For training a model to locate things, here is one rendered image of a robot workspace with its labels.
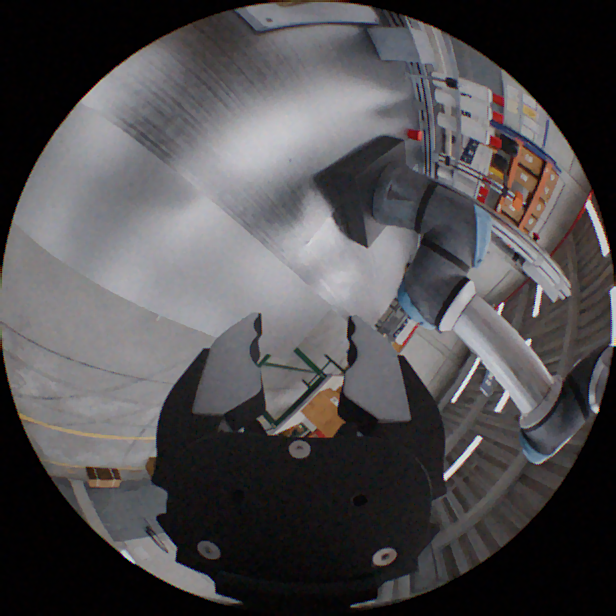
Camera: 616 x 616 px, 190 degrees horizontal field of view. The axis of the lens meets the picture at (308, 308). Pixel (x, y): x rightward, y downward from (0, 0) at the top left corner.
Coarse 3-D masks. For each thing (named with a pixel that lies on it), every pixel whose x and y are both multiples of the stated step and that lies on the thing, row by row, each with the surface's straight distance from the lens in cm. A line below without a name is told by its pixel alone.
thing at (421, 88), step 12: (384, 12) 67; (396, 24) 66; (408, 24) 65; (420, 72) 66; (420, 84) 66; (420, 96) 68; (432, 108) 68; (420, 120) 70; (432, 120) 68; (432, 132) 70; (432, 144) 72; (432, 168) 78; (420, 240) 115
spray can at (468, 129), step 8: (440, 120) 70; (448, 120) 70; (448, 128) 72; (464, 128) 69; (472, 128) 69; (480, 128) 70; (472, 136) 70; (480, 136) 69; (488, 136) 69; (496, 144) 69
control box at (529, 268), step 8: (520, 256) 81; (520, 264) 77; (528, 264) 74; (528, 272) 75; (536, 272) 75; (536, 280) 76; (544, 280) 77; (544, 288) 78; (552, 288) 79; (552, 296) 80
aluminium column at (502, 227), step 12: (432, 180) 70; (456, 192) 69; (480, 204) 68; (492, 216) 67; (492, 228) 69; (504, 228) 67; (516, 228) 70; (516, 240) 68; (528, 240) 71; (528, 252) 70; (552, 264) 76; (552, 276) 74; (564, 288) 77
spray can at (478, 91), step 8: (432, 72) 68; (432, 80) 67; (464, 80) 66; (448, 88) 68; (472, 88) 65; (480, 88) 65; (488, 88) 67; (480, 96) 65; (488, 96) 65; (496, 96) 66; (504, 104) 66
